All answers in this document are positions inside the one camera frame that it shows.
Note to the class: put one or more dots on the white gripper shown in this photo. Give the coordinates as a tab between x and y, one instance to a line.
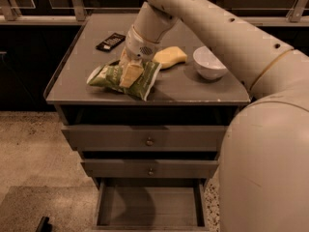
139	47

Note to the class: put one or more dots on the green jalapeno chip bag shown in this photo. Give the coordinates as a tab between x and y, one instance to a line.
109	75

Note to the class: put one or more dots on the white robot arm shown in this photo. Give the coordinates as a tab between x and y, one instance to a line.
264	159

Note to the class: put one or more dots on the grey drawer cabinet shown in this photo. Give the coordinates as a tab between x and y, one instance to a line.
180	97

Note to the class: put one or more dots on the top grey drawer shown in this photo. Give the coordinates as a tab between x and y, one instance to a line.
144	138

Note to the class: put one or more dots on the grey drawer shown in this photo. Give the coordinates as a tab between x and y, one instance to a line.
150	168
144	138
151	205

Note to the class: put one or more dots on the middle grey drawer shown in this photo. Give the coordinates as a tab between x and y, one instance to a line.
150	168

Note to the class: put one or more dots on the bottom grey drawer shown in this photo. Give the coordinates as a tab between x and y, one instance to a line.
151	205

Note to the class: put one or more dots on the black candy bar wrapper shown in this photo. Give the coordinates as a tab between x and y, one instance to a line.
111	42

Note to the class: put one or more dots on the yellow sponge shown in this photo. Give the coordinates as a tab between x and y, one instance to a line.
169	57

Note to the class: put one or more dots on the white bowl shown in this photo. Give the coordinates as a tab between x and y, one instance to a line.
207	64

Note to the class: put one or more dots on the black object on floor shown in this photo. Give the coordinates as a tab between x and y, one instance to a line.
44	225

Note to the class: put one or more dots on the metal railing frame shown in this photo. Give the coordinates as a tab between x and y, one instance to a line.
284	13

